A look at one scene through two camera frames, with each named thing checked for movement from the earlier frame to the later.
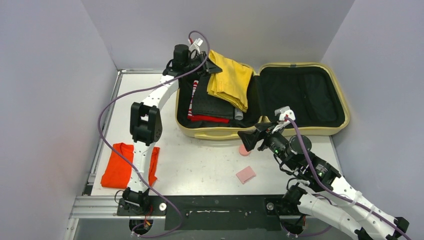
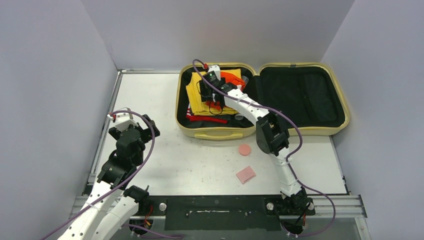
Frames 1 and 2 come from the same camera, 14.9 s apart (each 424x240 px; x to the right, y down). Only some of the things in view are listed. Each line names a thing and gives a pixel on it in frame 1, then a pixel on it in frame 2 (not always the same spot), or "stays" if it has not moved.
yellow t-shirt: x=232 y=83 → x=201 y=108
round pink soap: x=243 y=151 stays
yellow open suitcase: x=315 y=96 stays
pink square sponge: x=245 y=174 stays
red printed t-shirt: x=196 y=118 stays
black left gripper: x=211 y=67 → x=147 y=137
